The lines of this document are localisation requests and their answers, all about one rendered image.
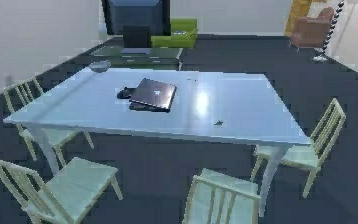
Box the dark grey laptop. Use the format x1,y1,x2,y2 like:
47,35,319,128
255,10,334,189
128,77,178,114

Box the pale blue dining table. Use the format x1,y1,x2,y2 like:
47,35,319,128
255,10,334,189
2,66,313,218

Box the dark green coffee table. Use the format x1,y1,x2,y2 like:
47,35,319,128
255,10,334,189
89,45,185,72

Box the green sofa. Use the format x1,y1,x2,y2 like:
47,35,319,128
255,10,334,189
150,17,199,50

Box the black box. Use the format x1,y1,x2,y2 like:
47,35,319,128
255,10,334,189
122,25,153,49

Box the grey bowl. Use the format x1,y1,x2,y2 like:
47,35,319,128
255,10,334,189
88,60,112,74

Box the pale green wooden chair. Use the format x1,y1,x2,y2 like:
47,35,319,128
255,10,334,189
0,156,124,224
181,167,262,224
2,77,95,168
250,97,347,200

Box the dark blue cabinet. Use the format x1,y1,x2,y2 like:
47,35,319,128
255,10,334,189
100,0,172,36

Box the brown armchair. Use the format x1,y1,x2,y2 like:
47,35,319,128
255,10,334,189
289,6,335,53

